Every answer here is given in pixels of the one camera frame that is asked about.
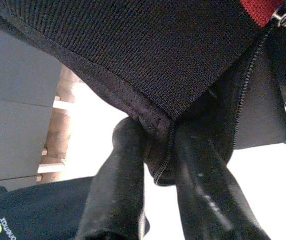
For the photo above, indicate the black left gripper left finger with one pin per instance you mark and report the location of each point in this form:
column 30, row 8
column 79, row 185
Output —
column 118, row 190

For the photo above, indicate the black polo shirt green logo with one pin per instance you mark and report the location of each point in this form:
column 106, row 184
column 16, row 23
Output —
column 33, row 207

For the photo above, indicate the black TV cabinet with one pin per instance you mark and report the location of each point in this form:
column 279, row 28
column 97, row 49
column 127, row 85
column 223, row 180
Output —
column 13, row 100

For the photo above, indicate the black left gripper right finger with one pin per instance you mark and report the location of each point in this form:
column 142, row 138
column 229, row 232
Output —
column 208, row 200

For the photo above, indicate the black jacket red collar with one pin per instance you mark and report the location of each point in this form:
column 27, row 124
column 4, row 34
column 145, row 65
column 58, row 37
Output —
column 158, row 50

